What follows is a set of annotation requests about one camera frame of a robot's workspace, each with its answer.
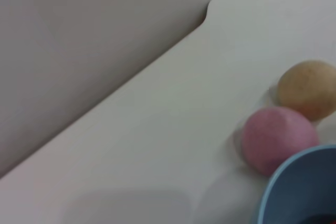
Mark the pink round bun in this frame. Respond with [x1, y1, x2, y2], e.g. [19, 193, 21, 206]
[240, 106, 320, 177]

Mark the beige round bun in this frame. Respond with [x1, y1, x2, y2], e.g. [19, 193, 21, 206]
[277, 60, 336, 122]

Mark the blue plastic bowl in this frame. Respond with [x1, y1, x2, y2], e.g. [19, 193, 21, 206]
[249, 144, 336, 224]

